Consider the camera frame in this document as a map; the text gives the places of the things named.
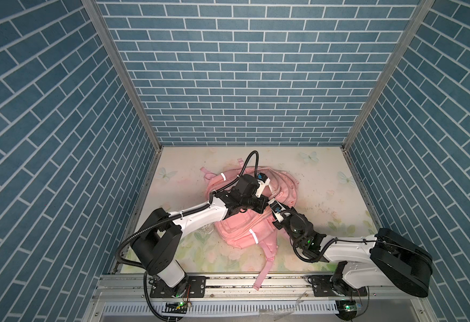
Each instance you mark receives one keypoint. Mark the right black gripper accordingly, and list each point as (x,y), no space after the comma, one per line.
(285,217)

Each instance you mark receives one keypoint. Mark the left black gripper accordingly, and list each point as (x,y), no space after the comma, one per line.
(257,203)

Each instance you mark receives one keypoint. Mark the pink student backpack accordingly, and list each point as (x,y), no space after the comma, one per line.
(251,228)

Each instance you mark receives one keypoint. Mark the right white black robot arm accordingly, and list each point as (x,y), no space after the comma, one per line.
(384,259)

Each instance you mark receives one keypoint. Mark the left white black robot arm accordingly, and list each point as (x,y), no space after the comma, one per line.
(156,243)

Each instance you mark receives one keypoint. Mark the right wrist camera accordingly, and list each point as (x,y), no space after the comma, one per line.
(280,212)

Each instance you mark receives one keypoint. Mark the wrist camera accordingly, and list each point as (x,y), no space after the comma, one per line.
(280,212)
(263,182)

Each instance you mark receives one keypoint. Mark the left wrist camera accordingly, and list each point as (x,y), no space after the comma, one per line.
(263,182)

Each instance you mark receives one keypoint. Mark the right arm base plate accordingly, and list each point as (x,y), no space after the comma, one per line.
(328,286)

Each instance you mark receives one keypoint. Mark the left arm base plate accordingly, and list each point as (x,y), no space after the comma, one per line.
(189,287)

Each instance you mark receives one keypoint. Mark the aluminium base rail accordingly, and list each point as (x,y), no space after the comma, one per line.
(232,297)

